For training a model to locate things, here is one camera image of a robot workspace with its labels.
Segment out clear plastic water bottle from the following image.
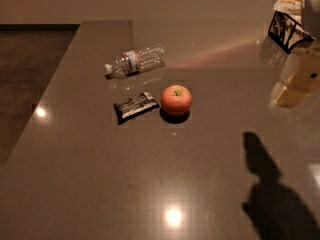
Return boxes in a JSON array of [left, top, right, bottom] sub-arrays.
[[105, 44, 166, 79]]

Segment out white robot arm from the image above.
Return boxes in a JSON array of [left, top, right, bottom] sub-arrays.
[[268, 0, 320, 109]]

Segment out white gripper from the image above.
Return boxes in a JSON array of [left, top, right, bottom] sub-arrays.
[[271, 0, 320, 109]]

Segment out dark wrapped snack bar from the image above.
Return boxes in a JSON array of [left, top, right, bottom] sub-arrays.
[[114, 92, 159, 123]]

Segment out red apple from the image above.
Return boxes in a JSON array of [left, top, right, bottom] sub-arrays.
[[161, 85, 192, 117]]

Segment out black wire basket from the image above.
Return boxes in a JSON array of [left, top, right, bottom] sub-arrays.
[[268, 11, 314, 54]]

